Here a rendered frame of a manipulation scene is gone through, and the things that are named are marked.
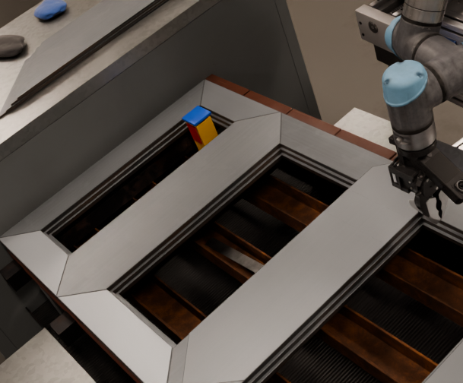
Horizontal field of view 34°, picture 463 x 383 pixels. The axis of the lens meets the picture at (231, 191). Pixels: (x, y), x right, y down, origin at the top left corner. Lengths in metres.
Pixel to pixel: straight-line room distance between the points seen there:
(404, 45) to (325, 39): 2.41
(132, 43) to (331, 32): 1.90
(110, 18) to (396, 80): 1.16
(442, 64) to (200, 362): 0.72
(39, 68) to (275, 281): 0.97
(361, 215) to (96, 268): 0.63
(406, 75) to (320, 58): 2.43
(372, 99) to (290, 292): 1.91
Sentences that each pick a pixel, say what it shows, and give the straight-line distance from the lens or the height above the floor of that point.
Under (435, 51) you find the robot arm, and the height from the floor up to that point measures 1.24.
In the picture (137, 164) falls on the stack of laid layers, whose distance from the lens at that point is 2.10.
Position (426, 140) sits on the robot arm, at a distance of 1.39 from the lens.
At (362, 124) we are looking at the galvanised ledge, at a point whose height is 0.68.
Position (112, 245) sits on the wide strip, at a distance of 1.87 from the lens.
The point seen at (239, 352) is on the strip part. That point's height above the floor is 0.85.
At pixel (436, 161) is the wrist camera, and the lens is 1.44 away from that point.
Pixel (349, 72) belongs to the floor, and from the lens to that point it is 3.59.
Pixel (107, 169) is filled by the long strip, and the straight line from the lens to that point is 2.10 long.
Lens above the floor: 2.03
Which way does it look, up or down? 40 degrees down
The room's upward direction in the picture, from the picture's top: 24 degrees counter-clockwise
